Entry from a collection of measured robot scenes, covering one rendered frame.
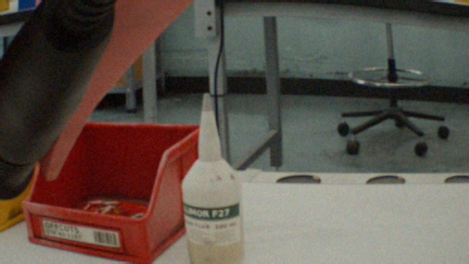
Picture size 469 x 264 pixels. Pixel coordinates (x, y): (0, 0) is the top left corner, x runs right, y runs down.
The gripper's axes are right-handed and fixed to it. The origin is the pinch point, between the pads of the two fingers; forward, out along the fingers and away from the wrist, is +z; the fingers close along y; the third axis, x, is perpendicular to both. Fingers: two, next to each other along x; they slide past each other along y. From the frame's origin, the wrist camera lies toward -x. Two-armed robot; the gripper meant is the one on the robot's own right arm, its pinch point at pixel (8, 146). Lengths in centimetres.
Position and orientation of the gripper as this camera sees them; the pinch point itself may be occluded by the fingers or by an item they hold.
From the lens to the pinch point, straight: 21.4
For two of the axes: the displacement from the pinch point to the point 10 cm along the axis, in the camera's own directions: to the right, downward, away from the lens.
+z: -1.7, 7.7, 6.1
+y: -8.9, 1.5, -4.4
